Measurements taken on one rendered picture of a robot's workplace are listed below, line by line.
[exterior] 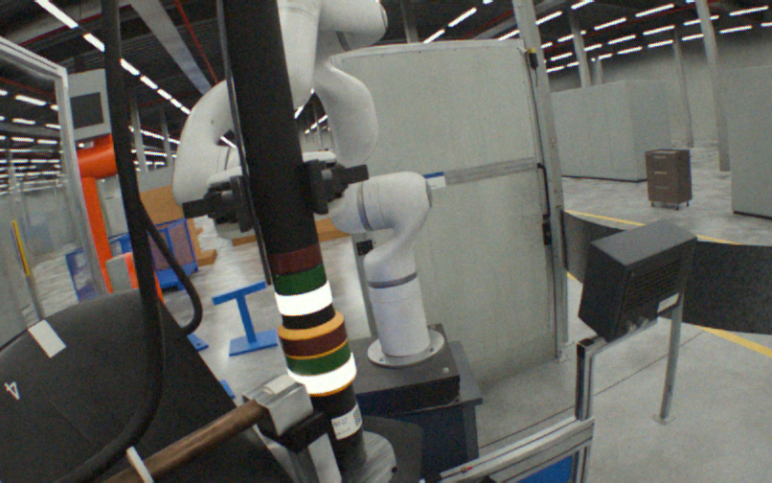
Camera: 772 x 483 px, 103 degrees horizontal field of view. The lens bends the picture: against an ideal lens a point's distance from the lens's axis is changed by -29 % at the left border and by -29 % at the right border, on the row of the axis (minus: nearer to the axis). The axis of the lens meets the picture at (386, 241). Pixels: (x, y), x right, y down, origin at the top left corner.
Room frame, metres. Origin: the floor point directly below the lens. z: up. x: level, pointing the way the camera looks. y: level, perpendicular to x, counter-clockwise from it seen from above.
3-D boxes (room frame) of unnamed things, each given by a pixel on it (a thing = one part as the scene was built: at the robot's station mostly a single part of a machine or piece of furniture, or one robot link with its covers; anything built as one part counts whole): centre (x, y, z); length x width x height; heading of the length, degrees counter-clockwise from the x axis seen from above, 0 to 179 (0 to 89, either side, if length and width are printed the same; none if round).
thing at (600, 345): (0.76, -0.47, 1.04); 0.24 x 0.03 x 0.03; 104
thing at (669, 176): (5.64, -4.57, 0.45); 0.68 x 0.47 x 0.90; 17
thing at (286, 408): (0.24, 0.06, 1.32); 0.09 x 0.07 x 0.10; 139
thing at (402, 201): (0.96, -0.03, 1.32); 0.19 x 0.12 x 0.24; 77
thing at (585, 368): (0.73, -0.37, 0.96); 0.03 x 0.03 x 0.20; 14
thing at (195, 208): (0.31, 0.11, 1.48); 0.08 x 0.06 x 0.01; 135
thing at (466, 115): (2.23, -0.42, 1.10); 1.21 x 0.06 x 2.20; 104
